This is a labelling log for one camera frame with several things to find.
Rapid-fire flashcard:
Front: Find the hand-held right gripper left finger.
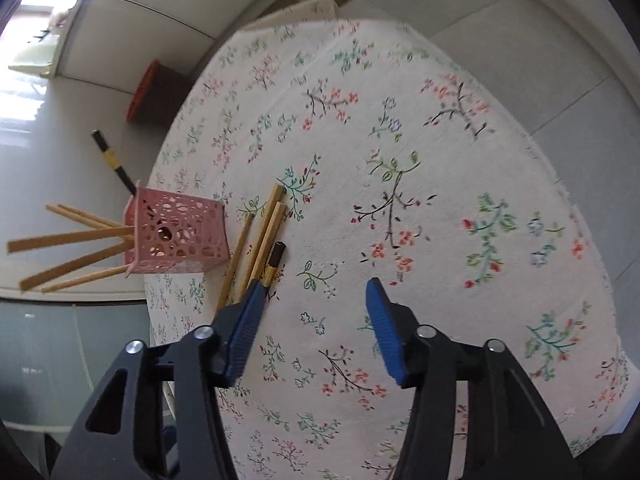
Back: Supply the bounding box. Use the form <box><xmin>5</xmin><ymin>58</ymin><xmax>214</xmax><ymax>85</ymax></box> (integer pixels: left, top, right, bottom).
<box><xmin>52</xmin><ymin>280</ymin><xmax>266</xmax><ymax>480</ymax></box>

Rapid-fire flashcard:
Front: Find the brown trash bin red liner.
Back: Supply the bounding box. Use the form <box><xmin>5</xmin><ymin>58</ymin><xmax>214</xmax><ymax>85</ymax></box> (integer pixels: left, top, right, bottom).
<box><xmin>126</xmin><ymin>60</ymin><xmax>189</xmax><ymax>124</ymax></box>

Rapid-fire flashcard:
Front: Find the floral tablecloth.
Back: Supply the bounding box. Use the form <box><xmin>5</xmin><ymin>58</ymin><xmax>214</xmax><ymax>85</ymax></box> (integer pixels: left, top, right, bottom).
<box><xmin>142</xmin><ymin>0</ymin><xmax>632</xmax><ymax>480</ymax></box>

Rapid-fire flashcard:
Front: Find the bundle of wooden chopsticks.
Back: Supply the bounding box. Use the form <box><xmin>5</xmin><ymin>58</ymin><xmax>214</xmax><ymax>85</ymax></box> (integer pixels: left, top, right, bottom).
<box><xmin>7</xmin><ymin>183</ymin><xmax>289</xmax><ymax>312</ymax></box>

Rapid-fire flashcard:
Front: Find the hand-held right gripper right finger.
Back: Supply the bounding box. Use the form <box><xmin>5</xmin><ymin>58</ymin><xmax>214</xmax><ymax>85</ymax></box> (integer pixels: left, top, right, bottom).
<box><xmin>365</xmin><ymin>276</ymin><xmax>584</xmax><ymax>480</ymax></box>

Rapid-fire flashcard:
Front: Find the black chopstick with gold band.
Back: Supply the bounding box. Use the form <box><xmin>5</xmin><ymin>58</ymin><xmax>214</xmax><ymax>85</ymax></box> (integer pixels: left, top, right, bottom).
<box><xmin>261</xmin><ymin>241</ymin><xmax>287</xmax><ymax>289</ymax></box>
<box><xmin>90</xmin><ymin>130</ymin><xmax>139</xmax><ymax>196</ymax></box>

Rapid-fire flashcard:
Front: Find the pink perforated utensil holder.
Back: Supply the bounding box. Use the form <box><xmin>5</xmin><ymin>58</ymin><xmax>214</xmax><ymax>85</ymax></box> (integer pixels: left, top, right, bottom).
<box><xmin>122</xmin><ymin>186</ymin><xmax>232</xmax><ymax>277</ymax></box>

